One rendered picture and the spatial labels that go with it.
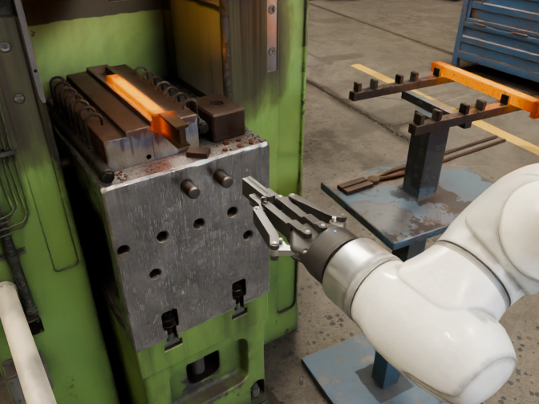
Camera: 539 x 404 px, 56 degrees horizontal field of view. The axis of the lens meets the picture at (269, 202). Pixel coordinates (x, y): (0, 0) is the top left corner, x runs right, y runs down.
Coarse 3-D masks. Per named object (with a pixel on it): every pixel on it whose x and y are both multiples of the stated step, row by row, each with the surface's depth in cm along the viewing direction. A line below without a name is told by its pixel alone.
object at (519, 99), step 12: (444, 72) 124; (456, 72) 121; (468, 72) 121; (468, 84) 118; (480, 84) 115; (492, 84) 114; (492, 96) 113; (516, 96) 107; (528, 96) 107; (528, 108) 105
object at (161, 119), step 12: (120, 84) 116; (132, 96) 110; (144, 96) 110; (144, 108) 104; (156, 108) 104; (156, 120) 99; (168, 120) 96; (180, 120) 96; (156, 132) 100; (168, 132) 99; (180, 132) 94; (180, 144) 95
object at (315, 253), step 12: (312, 228) 67; (336, 228) 63; (300, 240) 65; (312, 240) 65; (324, 240) 62; (336, 240) 61; (348, 240) 61; (300, 252) 64; (312, 252) 62; (324, 252) 61; (312, 264) 62; (324, 264) 60
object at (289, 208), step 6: (276, 198) 74; (282, 198) 74; (282, 204) 73; (288, 204) 72; (294, 204) 72; (282, 210) 73; (288, 210) 72; (294, 210) 71; (300, 210) 71; (294, 216) 71; (300, 216) 70; (306, 216) 69; (312, 216) 69; (300, 222) 70; (312, 222) 68; (318, 222) 67; (324, 222) 67; (318, 228) 67; (324, 228) 66
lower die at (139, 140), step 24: (96, 72) 126; (120, 72) 129; (72, 96) 118; (96, 96) 115; (120, 96) 112; (168, 96) 114; (72, 120) 115; (96, 120) 106; (120, 120) 103; (144, 120) 103; (192, 120) 106; (96, 144) 102; (120, 144) 99; (144, 144) 102; (168, 144) 105; (192, 144) 108; (120, 168) 101
